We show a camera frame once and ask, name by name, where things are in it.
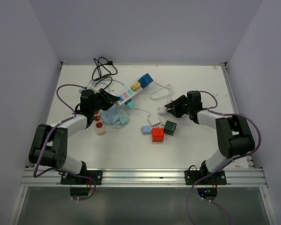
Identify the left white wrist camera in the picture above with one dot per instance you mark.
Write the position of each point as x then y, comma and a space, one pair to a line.
92, 86

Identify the blue cube adapter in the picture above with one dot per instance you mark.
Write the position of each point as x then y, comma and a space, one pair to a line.
145, 80

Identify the aluminium rail frame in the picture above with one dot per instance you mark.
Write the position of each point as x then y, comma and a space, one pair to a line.
126, 156

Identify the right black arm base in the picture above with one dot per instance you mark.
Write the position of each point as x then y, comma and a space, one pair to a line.
192, 175

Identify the teal charger plug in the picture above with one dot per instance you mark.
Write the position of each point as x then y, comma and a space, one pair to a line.
130, 104

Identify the dark green cube adapter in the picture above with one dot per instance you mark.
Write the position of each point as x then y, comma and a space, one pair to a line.
170, 127

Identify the round light blue socket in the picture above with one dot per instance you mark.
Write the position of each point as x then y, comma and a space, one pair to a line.
111, 116

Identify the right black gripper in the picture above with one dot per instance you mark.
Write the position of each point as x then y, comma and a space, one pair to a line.
178, 101

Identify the light blue charger plug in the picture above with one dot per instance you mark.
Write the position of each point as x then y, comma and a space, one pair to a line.
146, 130

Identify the mint green charger plug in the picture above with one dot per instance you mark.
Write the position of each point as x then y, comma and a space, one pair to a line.
123, 120

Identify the white adapter block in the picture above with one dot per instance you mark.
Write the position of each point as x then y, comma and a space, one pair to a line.
154, 120

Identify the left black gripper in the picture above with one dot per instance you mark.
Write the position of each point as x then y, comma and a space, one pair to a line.
108, 99

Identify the white multicolour power strip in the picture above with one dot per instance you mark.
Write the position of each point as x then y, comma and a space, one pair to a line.
125, 93

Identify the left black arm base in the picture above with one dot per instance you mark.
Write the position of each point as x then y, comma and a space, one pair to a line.
83, 186

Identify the yellow charger plug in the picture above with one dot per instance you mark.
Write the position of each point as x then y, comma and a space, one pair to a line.
136, 86

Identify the red cube adapter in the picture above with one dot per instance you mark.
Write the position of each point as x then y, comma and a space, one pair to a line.
157, 134

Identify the beige red power strip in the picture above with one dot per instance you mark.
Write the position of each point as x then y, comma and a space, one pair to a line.
99, 125

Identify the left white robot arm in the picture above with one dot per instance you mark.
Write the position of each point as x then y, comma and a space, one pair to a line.
49, 146

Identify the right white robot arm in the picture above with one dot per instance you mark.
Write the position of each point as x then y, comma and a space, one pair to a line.
234, 137

